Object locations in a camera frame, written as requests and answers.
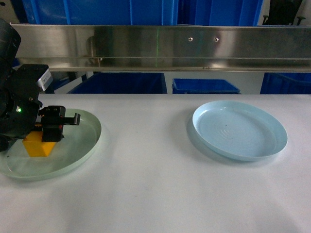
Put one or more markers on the large blue crate upper shelf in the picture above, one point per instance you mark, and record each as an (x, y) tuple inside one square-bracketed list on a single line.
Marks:
[(144, 12)]

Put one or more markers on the light blue round plate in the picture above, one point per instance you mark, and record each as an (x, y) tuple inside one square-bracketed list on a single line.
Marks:
[(239, 131)]

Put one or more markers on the light green round plate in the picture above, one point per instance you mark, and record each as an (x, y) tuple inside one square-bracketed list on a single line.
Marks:
[(78, 144)]

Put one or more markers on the blue bin behind table middle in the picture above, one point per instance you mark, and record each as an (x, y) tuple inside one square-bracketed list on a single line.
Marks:
[(203, 86)]

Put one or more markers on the yellow two-stud toy block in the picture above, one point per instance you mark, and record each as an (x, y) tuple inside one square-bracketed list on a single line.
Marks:
[(35, 147)]

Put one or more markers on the stainless steel shelf rail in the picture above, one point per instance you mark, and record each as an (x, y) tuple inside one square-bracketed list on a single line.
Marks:
[(166, 48)]

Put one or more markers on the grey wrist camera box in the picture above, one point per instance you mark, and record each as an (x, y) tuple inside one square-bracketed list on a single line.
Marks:
[(45, 80)]

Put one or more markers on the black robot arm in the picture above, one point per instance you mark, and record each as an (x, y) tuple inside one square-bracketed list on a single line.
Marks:
[(9, 43)]

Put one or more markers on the blue bin behind table left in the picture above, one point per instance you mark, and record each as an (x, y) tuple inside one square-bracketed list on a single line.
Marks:
[(122, 83)]

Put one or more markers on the blue bin behind table right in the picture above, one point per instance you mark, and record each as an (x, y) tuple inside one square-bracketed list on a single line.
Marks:
[(286, 83)]

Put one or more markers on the blue bin behind table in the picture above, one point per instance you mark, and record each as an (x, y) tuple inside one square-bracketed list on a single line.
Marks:
[(122, 83), (203, 86), (286, 83)]

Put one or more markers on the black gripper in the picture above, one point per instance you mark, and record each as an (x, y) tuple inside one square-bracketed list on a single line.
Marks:
[(19, 106)]

